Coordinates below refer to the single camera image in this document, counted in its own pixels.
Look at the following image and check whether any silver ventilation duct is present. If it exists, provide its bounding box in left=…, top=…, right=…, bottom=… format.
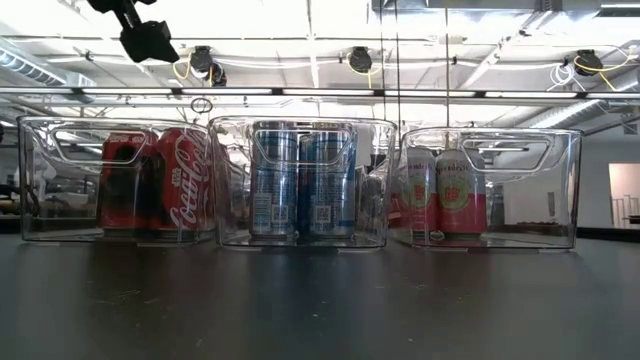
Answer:
left=0, top=49, right=69, bottom=89

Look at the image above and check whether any red Coca-Cola can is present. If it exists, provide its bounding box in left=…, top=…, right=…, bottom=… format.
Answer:
left=148, top=126, right=215, bottom=233
left=97, top=130, right=159, bottom=232

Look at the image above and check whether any long metal ceiling bar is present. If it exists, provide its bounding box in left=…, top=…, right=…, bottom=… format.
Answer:
left=0, top=85, right=640, bottom=100

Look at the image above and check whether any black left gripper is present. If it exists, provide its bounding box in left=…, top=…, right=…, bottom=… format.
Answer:
left=118, top=19, right=181, bottom=65

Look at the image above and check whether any black ceiling camera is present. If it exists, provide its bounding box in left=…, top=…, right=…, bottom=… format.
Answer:
left=348, top=45, right=374, bottom=74
left=188, top=44, right=215, bottom=73
left=576, top=48, right=605, bottom=77
left=208, top=62, right=229, bottom=87

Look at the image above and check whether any white pink Spindrift can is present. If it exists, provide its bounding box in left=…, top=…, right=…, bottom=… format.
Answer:
left=435, top=147, right=489, bottom=236
left=398, top=145, right=440, bottom=235

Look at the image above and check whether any clear plastic bin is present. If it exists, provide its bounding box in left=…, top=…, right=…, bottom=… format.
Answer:
left=16, top=114, right=217, bottom=246
left=207, top=115, right=399, bottom=250
left=392, top=125, right=585, bottom=250

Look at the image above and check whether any blue silver Red Bull can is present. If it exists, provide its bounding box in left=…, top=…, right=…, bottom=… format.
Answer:
left=297, top=122, right=359, bottom=240
left=248, top=119, right=300, bottom=239

